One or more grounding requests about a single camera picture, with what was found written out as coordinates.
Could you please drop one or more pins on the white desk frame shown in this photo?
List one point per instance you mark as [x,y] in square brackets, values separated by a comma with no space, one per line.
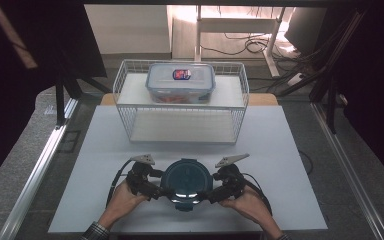
[236,25]

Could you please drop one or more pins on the aluminium frame rail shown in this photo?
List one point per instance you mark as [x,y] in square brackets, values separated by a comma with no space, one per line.
[346,166]
[36,176]

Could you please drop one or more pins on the white power strip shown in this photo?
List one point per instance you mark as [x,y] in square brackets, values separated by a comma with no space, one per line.
[295,80]

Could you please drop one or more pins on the person's left hand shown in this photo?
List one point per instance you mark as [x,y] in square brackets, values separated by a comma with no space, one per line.
[123,201]

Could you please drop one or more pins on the person's right hand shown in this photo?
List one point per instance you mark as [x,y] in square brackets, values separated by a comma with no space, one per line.
[250,206]

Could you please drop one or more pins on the clear rectangular food container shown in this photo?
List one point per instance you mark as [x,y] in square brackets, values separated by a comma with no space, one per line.
[180,81]

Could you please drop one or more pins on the white cabinet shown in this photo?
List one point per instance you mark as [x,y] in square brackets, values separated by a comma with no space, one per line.
[126,30]

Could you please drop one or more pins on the black curtain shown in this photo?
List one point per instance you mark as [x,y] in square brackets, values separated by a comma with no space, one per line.
[380,83]
[0,116]

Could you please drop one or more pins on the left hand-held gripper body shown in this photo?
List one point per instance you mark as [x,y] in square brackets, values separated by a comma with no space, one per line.
[140,181]

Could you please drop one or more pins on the black metal stand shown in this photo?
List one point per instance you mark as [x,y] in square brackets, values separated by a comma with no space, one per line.
[60,103]
[330,100]

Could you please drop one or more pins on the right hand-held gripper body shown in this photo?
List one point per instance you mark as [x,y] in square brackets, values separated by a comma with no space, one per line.
[230,181]

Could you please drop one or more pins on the dark teal round lid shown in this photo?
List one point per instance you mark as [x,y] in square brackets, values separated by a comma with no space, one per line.
[186,180]

